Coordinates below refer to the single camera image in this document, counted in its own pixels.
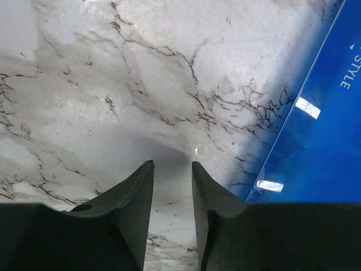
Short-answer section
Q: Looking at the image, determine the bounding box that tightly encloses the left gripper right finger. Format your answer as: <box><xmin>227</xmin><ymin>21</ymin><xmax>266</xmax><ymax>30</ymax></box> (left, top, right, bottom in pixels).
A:
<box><xmin>192</xmin><ymin>161</ymin><xmax>360</xmax><ymax>270</ymax></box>

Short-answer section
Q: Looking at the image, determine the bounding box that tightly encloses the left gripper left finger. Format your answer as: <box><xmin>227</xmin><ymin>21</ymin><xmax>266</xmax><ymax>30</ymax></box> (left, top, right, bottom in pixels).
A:
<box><xmin>1</xmin><ymin>160</ymin><xmax>154</xmax><ymax>270</ymax></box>

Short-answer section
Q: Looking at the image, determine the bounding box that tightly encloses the blue clip file folder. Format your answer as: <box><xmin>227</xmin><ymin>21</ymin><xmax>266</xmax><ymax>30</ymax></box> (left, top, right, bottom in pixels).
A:
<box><xmin>246</xmin><ymin>1</ymin><xmax>360</xmax><ymax>203</ymax></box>

